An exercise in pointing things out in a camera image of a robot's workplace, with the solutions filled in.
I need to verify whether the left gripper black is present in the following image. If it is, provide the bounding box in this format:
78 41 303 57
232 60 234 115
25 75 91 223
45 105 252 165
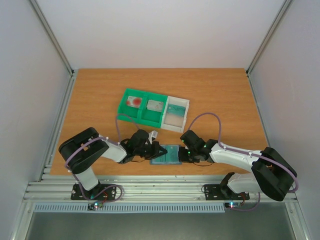
134 141 168 160

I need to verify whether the teal leather card holder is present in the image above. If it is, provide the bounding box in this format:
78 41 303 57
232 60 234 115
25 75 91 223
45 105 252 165
150 145 182 166

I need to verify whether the white translucent bin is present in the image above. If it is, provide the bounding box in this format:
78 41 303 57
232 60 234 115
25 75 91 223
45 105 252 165
160 96 190 133

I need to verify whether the teal VIP card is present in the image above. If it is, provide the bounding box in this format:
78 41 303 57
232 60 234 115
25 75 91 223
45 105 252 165
162 145 180 165
166 104 186 117

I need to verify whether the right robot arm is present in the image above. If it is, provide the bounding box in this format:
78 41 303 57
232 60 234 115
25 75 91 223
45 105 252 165
178 130 297 202

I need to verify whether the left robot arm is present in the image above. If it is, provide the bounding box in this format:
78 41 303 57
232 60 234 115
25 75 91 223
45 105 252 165
58 127 168 202

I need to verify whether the grey card in bin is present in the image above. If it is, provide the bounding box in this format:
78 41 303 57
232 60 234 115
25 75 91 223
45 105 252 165
146 99 164 113

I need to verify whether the card with red circles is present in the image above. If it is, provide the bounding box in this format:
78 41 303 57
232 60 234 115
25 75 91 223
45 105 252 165
126 96 143 108

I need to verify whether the green bin middle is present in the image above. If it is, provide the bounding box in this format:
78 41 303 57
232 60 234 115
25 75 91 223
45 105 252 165
137 91 168 128

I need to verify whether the green bin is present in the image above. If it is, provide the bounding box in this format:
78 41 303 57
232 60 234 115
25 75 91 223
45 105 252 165
117 88 146 123
137 91 168 128

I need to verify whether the green bin left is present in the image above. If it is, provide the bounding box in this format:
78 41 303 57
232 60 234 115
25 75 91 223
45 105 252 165
117 88 146 123

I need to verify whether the right status board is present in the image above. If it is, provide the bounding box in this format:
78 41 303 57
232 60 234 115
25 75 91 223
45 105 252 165
224 201 242 209

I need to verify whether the status board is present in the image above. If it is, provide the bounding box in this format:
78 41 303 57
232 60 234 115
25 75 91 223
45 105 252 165
87 202 104 211
224 201 242 209

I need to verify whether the left status board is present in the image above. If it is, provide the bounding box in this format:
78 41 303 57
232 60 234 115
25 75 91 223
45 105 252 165
87 202 104 211

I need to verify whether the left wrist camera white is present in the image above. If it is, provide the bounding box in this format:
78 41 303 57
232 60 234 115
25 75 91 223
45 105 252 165
148 130 158 144

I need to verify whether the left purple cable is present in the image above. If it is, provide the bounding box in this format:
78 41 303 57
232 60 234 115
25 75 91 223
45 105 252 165
64 113 141 173

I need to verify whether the purple cable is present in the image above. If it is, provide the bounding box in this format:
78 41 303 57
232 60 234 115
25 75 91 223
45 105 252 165
64 113 141 173
184 112 300 213

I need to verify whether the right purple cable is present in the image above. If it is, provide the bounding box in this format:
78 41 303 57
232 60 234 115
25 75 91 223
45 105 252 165
184 112 300 213

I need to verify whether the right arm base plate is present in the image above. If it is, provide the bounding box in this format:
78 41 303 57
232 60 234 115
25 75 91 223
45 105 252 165
201 183 250 201

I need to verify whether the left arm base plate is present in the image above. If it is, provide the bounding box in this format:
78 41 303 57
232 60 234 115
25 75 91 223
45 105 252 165
70 184 117 201

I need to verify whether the aluminium rail front frame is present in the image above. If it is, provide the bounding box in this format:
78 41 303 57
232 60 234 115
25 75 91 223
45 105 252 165
22 174 298 203

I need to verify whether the grey slotted cable duct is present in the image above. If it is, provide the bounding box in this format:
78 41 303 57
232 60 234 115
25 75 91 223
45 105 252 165
33 202 225 214

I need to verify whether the left aluminium frame post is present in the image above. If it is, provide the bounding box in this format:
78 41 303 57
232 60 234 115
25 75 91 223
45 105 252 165
27 0 76 76

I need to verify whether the aluminium frame post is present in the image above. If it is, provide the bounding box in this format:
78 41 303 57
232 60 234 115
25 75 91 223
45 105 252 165
245 0 294 76
27 0 76 76

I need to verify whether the right aluminium frame post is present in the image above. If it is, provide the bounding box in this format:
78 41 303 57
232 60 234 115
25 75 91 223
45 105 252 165
245 0 294 76

